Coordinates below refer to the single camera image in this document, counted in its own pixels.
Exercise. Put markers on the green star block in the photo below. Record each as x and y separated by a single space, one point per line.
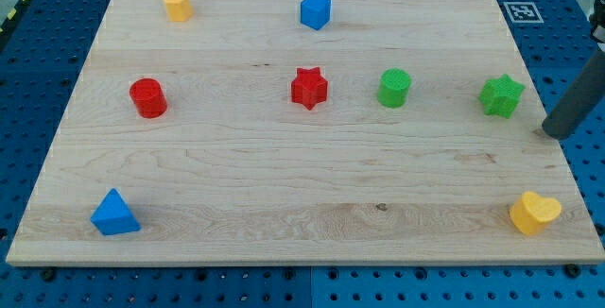
500 96

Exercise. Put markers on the red star block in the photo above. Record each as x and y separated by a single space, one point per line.
309 87

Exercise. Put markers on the wooden board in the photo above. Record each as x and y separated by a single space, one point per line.
236 173

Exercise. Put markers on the green cylinder block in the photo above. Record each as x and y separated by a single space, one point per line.
393 88

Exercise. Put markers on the blue cube block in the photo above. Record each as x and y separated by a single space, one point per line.
315 13

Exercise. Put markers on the red cylinder block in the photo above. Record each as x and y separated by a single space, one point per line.
148 98

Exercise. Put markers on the yellow hexagon block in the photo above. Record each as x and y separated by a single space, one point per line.
178 10

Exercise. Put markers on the blue triangle block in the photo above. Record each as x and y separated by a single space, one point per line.
113 215

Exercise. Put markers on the yellow heart block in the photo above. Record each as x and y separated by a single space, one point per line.
531 213

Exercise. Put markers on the white fiducial marker tag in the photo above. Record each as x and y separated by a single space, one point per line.
522 12

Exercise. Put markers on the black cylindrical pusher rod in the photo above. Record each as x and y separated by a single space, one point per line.
583 94

